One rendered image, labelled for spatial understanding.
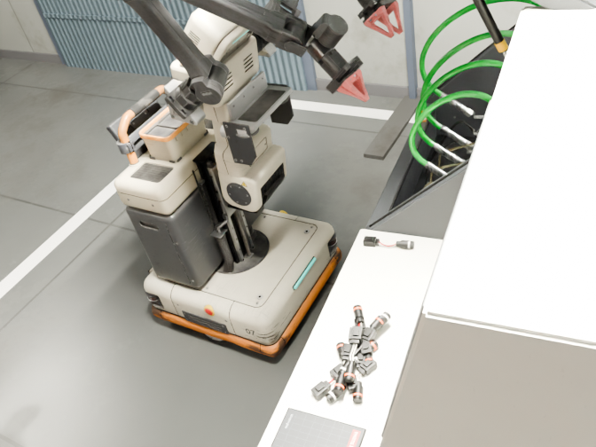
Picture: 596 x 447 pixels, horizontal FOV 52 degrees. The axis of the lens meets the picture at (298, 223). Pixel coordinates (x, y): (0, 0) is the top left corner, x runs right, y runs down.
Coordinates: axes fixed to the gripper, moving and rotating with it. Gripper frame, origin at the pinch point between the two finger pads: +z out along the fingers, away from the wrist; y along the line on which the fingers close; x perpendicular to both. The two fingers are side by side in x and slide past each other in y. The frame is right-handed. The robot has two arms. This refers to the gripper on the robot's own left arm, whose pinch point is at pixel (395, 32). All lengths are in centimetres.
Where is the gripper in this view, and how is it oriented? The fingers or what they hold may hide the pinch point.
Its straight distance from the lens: 167.3
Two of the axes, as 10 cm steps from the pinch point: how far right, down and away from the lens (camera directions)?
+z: 5.9, 8.0, -0.1
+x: -5.6, 4.3, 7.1
